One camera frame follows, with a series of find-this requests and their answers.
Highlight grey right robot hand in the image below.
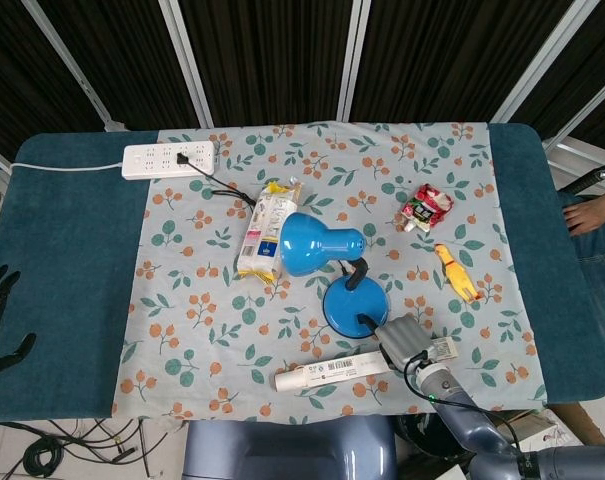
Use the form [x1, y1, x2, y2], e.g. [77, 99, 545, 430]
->
[356, 313, 435, 373]

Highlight floral tablecloth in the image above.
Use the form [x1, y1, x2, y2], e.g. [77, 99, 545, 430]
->
[111, 121, 549, 420]

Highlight brown cardboard box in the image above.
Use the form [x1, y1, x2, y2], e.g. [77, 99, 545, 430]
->
[499, 402, 605, 454]

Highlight teal table cover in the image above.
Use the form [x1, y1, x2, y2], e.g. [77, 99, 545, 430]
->
[0, 122, 605, 425]

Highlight yellow rubber chicken toy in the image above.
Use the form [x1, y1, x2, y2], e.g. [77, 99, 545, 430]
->
[433, 242, 484, 304]

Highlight grey-blue robot torso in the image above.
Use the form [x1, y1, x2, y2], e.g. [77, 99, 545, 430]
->
[183, 415, 399, 480]

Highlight red drink pouch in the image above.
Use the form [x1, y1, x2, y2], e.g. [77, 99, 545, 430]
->
[395, 183, 455, 234]

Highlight black floor cables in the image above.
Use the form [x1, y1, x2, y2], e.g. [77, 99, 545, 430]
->
[0, 418, 184, 480]

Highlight white power strip cable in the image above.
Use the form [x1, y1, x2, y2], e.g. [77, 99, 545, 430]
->
[8, 160, 126, 175]

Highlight black folding partition screen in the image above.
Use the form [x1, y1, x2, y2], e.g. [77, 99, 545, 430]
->
[0, 0, 605, 166]

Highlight white yellow tissue package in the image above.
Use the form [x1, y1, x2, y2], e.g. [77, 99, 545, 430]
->
[236, 178, 304, 287]

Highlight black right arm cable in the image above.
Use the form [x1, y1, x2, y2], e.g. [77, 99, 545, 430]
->
[403, 349, 522, 454]

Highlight white power strip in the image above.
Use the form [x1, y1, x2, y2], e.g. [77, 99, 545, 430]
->
[122, 140, 217, 181]

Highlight blue desk lamp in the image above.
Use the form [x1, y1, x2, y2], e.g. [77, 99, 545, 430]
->
[279, 211, 392, 339]

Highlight person's bare hand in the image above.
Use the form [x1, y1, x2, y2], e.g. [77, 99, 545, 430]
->
[563, 196, 605, 237]

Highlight white cling film box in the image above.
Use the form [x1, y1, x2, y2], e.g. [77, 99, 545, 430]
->
[273, 335, 459, 394]

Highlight black power cord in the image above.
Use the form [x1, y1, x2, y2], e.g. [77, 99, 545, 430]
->
[175, 152, 354, 276]

